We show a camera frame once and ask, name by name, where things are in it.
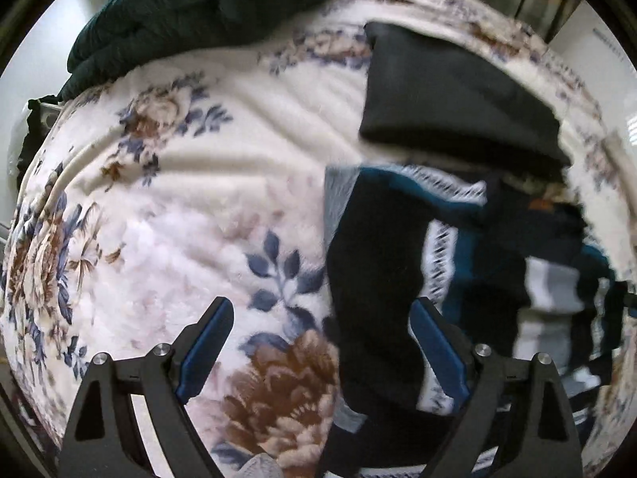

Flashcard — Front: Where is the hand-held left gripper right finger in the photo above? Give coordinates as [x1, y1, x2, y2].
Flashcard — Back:
[408, 296, 584, 478]

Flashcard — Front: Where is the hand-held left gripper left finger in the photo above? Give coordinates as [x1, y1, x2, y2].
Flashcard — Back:
[57, 296, 236, 478]

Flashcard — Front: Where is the striped navy knit sweater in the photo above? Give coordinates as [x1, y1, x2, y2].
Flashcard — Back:
[318, 162, 630, 478]

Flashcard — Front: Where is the black garment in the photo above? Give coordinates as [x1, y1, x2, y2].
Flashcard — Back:
[358, 21, 573, 171]

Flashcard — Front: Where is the black clothes heap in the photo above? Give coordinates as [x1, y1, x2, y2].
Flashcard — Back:
[16, 94, 64, 176]

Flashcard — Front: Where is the floral fleece blanket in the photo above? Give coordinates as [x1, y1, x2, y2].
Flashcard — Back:
[0, 0, 637, 478]

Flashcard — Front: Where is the white bed headboard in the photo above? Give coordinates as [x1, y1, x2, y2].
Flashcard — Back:
[550, 0, 637, 160]

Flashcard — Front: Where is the teal folded quilt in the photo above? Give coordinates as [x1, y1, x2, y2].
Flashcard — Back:
[59, 0, 357, 101]

